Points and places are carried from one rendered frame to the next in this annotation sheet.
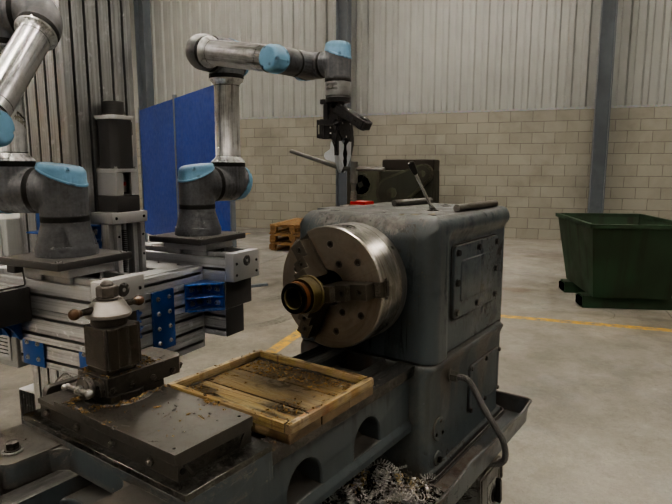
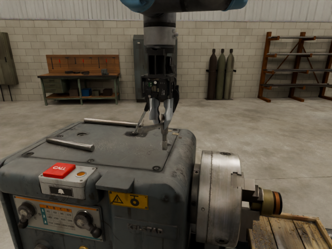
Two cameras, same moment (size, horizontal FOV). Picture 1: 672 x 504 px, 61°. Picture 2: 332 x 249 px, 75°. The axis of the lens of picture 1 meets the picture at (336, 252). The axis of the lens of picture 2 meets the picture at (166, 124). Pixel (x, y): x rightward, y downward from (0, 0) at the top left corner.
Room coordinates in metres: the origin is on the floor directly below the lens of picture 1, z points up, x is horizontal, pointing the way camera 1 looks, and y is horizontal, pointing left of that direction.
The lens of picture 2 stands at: (1.89, 0.51, 1.57)
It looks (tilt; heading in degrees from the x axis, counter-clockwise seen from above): 19 degrees down; 247
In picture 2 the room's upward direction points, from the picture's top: straight up
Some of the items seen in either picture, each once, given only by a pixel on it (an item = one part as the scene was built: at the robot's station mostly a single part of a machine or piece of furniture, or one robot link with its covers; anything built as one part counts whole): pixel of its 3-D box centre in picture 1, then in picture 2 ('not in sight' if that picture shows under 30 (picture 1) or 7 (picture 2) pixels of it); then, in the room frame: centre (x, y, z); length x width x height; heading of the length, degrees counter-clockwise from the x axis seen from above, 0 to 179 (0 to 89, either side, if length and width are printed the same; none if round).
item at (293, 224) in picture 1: (304, 233); not in sight; (9.77, 0.54, 0.22); 1.25 x 0.86 x 0.44; 163
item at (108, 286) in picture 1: (107, 289); not in sight; (1.00, 0.41, 1.17); 0.04 x 0.04 x 0.03
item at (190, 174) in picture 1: (198, 183); not in sight; (1.89, 0.45, 1.33); 0.13 x 0.12 x 0.14; 141
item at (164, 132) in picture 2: (353, 181); (164, 131); (1.65, -0.05, 1.34); 0.02 x 0.02 x 0.12
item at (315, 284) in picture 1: (305, 295); (264, 201); (1.33, 0.07, 1.08); 0.09 x 0.09 x 0.09; 55
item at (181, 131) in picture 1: (178, 180); not in sight; (8.04, 2.22, 1.18); 4.12 x 0.80 x 2.35; 32
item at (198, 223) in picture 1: (197, 218); not in sight; (1.88, 0.46, 1.21); 0.15 x 0.15 x 0.10
